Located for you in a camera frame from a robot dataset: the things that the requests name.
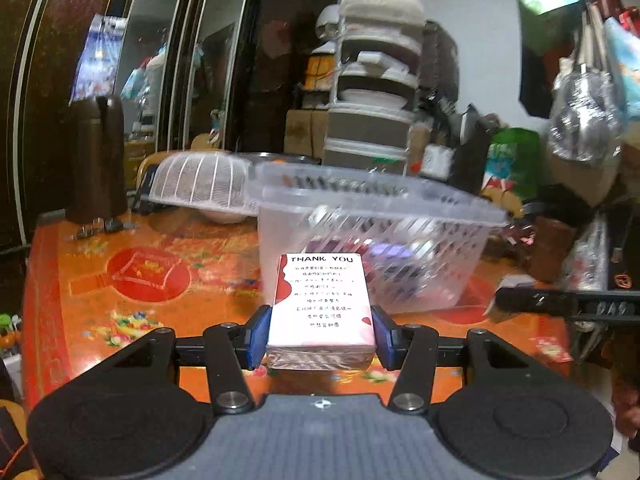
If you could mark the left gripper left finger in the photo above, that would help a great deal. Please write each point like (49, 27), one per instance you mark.
(229, 349)

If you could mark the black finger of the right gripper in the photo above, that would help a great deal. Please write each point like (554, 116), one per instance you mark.
(570, 305)

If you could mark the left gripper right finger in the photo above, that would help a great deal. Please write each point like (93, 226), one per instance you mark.
(412, 350)

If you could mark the white red thank-you card box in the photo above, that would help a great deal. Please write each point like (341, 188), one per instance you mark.
(321, 317)

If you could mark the purple card box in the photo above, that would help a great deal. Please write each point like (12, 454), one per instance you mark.
(380, 251)

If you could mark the clear plastic perforated basket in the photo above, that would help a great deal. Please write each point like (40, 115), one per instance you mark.
(304, 209)

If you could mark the green gift bag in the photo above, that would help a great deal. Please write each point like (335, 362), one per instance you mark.
(513, 162)

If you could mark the white mesh food cover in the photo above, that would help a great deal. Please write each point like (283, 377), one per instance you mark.
(208, 181)

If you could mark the clear plastic hanging bag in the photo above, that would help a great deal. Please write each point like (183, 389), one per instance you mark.
(588, 114)

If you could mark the dark brown thermos jug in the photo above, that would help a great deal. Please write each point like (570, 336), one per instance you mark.
(97, 149)

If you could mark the green white hanging box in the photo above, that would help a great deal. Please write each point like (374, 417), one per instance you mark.
(547, 24)

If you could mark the white tiered dish rack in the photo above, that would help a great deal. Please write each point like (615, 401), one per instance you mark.
(375, 81)

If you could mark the dark wooden mirrored wardrobe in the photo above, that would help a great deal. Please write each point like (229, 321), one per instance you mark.
(184, 63)

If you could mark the blue patterned hanging packet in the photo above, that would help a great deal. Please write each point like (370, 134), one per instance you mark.
(97, 67)

